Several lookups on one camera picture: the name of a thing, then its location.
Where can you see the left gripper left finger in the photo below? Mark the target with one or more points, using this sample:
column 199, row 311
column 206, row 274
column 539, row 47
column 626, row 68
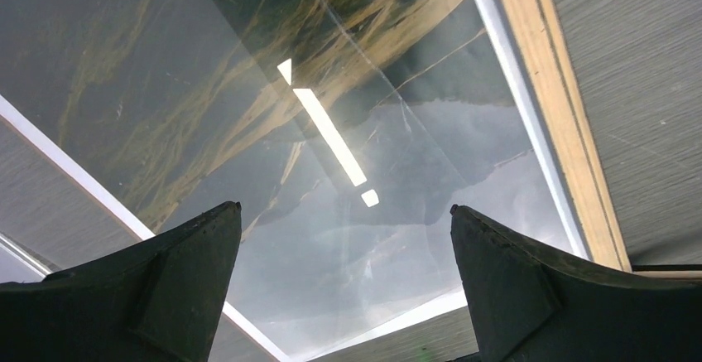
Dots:
column 158, row 300

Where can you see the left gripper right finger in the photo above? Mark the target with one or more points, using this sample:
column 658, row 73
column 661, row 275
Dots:
column 529, row 301

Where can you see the clear acrylic sheet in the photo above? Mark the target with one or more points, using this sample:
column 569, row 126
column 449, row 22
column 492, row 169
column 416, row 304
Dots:
column 356, row 125

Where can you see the landscape photo print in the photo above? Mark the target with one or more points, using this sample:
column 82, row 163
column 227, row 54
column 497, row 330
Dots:
column 111, row 117

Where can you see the wooden picture frame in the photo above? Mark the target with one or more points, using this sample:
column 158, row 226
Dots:
column 541, row 44

